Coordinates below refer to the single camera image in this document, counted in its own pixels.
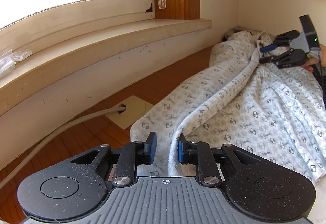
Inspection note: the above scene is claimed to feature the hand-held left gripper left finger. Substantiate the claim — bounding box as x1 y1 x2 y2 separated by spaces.
71 132 157 187

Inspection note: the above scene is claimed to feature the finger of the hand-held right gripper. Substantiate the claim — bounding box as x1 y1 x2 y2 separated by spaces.
259 49 307 69
260 30 300 53

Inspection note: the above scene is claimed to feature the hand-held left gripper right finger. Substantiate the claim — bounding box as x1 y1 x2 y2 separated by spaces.
177 133 263 187

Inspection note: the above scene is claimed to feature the white checker-patterned garment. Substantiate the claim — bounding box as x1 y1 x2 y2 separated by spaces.
130 31 326 185

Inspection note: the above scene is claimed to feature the person's right hand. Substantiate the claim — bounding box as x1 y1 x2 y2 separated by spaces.
304 57 323 72

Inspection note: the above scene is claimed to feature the grey printed sweatshirt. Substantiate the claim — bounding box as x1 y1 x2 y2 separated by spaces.
223 26 258 42

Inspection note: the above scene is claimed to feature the beige window sill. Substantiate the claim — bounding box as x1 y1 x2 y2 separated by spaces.
0 18 212 116

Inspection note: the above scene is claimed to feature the clear plastic bag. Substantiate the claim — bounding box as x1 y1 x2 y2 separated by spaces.
0 49 33 79

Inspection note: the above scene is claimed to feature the beige cable outlet plate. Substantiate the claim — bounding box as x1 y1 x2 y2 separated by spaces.
106 95 154 130

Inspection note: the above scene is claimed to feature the grey cable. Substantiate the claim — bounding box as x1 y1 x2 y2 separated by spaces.
0 108 126 184

